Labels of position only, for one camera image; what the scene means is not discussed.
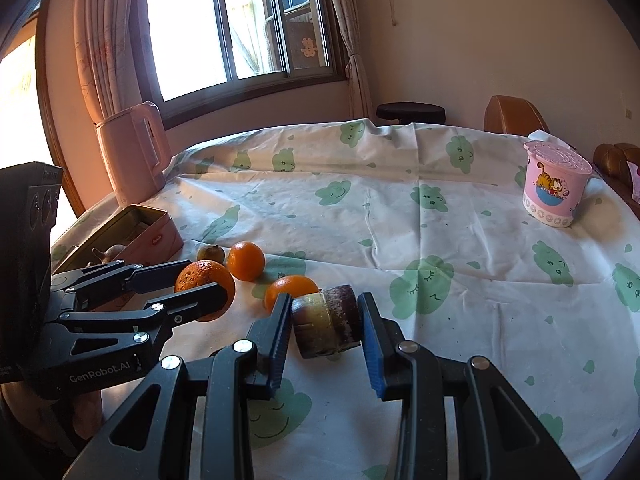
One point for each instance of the pink metal tin box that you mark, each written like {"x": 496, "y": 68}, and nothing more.
{"x": 149, "y": 234}

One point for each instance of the beige curtain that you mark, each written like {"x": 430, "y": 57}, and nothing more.
{"x": 359, "y": 92}
{"x": 101, "y": 28}

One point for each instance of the black round stool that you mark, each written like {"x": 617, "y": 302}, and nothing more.
{"x": 407, "y": 112}

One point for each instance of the large orange tangerine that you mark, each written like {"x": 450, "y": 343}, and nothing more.
{"x": 206, "y": 272}

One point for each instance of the black camera box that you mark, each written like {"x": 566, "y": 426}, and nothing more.
{"x": 29, "y": 203}

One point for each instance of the window with frame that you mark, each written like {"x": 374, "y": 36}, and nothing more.
{"x": 196, "y": 56}

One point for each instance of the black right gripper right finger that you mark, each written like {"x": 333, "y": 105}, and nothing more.
{"x": 457, "y": 418}

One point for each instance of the purple round fruit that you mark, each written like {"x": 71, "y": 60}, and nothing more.
{"x": 108, "y": 255}

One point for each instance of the beige curtain left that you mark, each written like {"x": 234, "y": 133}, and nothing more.
{"x": 101, "y": 28}

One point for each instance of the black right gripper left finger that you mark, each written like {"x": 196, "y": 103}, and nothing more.
{"x": 193, "y": 412}

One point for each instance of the small orange kumquat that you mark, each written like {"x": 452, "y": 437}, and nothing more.
{"x": 246, "y": 261}
{"x": 294, "y": 285}

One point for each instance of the brown leather sofa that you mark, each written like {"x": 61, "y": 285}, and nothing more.
{"x": 611, "y": 163}

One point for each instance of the pink cloth on sofa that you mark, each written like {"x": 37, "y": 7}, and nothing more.
{"x": 634, "y": 171}

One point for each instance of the beige curtain right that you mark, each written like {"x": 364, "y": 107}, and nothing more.
{"x": 359, "y": 92}

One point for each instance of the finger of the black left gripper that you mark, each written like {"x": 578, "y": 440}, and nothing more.
{"x": 96, "y": 287}
{"x": 165, "y": 312}

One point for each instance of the pink cartoon cup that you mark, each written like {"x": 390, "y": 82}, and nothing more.
{"x": 555, "y": 180}

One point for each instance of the sugarcane piece white ends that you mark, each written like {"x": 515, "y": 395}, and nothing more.
{"x": 326, "y": 322}

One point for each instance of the brown longan fruit far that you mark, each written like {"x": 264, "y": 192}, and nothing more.
{"x": 211, "y": 252}

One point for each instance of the brown leather chair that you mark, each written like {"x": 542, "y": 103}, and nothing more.
{"x": 511, "y": 115}

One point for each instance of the pink electric kettle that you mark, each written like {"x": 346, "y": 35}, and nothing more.
{"x": 136, "y": 152}

